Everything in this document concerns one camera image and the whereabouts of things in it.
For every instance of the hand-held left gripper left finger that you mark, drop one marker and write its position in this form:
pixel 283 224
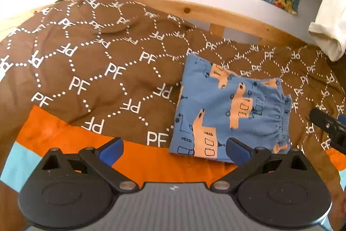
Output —
pixel 111 151

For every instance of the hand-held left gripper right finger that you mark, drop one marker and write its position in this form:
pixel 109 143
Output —
pixel 238 153

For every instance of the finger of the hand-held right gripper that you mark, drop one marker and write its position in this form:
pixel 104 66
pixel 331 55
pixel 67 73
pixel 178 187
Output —
pixel 328 122

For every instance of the blue pants with orange print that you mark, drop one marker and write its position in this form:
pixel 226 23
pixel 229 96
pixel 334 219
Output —
pixel 229 109

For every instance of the colourful patchwork blanket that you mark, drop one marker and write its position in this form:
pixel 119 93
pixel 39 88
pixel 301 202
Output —
pixel 151 163

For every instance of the brown patterned blanket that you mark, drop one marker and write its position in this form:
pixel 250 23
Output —
pixel 108 71

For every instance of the white cloth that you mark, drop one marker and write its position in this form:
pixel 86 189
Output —
pixel 331 30

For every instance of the wooden bed frame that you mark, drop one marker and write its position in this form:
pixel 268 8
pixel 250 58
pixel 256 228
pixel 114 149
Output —
pixel 216 17

